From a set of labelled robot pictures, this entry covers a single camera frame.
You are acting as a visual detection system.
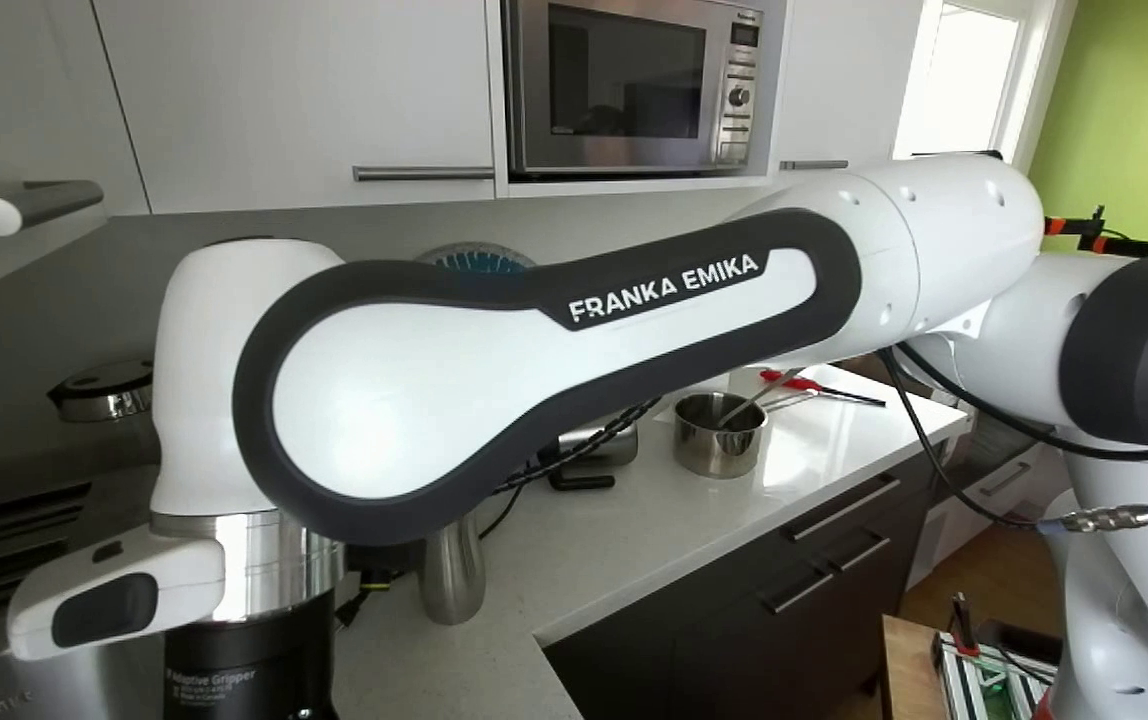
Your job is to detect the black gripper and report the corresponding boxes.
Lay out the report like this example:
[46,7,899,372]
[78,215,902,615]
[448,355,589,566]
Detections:
[159,594,341,720]

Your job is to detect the dark lower cabinet drawers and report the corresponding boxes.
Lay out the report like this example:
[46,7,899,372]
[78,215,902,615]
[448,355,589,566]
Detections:
[539,444,950,720]

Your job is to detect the stainless steel saucepan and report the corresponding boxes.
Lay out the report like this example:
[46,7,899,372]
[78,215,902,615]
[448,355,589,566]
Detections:
[667,389,770,483]

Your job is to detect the white upper cabinet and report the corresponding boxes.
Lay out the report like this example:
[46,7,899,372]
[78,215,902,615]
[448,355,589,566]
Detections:
[87,0,498,219]
[0,0,147,219]

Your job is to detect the wooden table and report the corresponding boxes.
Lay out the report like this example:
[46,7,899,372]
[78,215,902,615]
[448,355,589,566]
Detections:
[875,610,959,720]

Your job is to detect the built-in steel microwave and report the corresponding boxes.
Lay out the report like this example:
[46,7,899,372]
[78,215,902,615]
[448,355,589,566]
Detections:
[498,0,793,185]

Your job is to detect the box of tools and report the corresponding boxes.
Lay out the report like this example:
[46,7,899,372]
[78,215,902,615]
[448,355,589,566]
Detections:
[926,587,1071,720]

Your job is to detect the bright window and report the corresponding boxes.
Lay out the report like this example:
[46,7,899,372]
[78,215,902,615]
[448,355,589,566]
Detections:
[895,0,1076,158]

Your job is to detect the steel cabinet handle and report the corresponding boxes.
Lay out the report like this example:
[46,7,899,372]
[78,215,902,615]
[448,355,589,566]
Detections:
[347,158,496,188]

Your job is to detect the red handled tool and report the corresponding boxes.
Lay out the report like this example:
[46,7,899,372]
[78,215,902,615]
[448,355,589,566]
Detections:
[754,363,891,413]

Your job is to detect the orange cable clamp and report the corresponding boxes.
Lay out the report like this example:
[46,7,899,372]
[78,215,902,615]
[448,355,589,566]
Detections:
[1038,202,1122,259]

